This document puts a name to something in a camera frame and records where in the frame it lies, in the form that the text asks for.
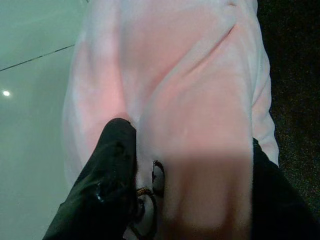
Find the dark speckled rug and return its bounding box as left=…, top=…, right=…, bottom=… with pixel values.
left=254, top=0, right=320, bottom=217

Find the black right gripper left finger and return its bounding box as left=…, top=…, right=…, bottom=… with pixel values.
left=41, top=117, right=141, bottom=240

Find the pink plush pillow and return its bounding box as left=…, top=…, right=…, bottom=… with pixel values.
left=61, top=0, right=280, bottom=240

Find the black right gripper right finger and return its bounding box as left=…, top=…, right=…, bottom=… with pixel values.
left=250, top=137, right=320, bottom=240

